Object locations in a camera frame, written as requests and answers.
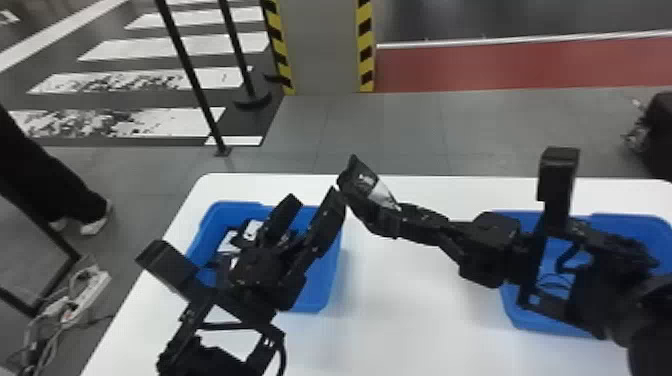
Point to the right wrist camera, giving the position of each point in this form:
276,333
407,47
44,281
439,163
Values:
557,184

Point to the blue tray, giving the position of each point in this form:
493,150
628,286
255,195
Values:
630,228
315,286

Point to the white power strip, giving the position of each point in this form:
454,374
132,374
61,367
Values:
84,294

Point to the person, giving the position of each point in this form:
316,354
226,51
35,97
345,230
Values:
36,178

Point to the yellow black striped post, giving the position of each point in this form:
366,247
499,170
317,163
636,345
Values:
276,42
365,47

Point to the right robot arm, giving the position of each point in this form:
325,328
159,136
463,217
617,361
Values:
614,283

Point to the black part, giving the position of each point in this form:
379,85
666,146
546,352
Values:
362,186

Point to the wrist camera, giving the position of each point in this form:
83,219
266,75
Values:
168,265
557,184

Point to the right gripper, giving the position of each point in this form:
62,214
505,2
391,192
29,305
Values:
491,249

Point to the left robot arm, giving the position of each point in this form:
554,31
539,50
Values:
210,352

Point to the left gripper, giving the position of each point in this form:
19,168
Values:
260,278

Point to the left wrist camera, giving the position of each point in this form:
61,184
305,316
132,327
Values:
168,265

